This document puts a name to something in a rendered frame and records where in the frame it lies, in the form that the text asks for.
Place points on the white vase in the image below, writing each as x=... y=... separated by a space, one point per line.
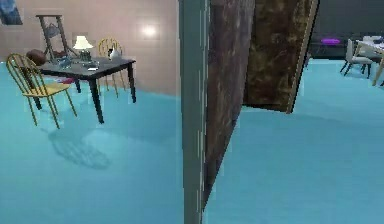
x=114 y=54

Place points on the brown wooden room door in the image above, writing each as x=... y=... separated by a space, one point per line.
x=275 y=53

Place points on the white shade table lamp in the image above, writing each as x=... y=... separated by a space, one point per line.
x=83 y=43

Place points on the dark wooden ladder shelf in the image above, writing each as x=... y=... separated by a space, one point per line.
x=52 y=33

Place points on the black dining table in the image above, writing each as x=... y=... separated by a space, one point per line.
x=83 y=70

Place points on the pale wooden table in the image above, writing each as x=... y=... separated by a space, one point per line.
x=375 y=46

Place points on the purple oval object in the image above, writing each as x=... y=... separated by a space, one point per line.
x=330 y=41

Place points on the white grey chair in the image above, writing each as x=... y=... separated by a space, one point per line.
x=356 y=59

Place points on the yellow wooden chair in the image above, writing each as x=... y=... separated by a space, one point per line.
x=107 y=46
x=46 y=89

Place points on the blue framed wall picture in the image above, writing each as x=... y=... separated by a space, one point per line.
x=10 y=11

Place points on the clear glass object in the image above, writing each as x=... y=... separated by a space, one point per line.
x=64 y=62

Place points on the brown basketball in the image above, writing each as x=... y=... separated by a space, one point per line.
x=36 y=56

